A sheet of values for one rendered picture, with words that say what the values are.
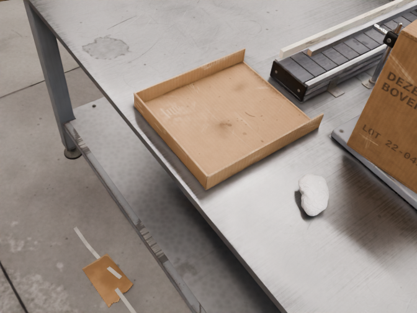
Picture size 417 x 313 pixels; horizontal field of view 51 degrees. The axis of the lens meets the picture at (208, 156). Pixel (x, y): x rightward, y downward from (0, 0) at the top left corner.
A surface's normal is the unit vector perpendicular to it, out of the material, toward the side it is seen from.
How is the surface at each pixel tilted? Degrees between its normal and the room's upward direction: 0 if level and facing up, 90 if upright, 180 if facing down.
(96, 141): 0
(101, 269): 1
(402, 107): 90
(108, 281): 3
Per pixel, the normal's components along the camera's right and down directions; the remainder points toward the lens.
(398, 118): -0.72, 0.50
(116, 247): 0.07, -0.64
